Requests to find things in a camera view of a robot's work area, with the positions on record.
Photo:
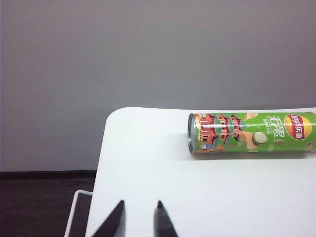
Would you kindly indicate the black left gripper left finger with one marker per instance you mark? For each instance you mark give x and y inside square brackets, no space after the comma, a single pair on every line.
[113,224]

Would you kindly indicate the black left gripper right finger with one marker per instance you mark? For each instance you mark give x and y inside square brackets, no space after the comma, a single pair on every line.
[163,222]

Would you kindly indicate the white metal frame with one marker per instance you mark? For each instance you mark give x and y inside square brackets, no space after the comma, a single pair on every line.
[84,191]

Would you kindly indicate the green chips can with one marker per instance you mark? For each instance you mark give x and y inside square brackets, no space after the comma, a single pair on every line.
[247,135]

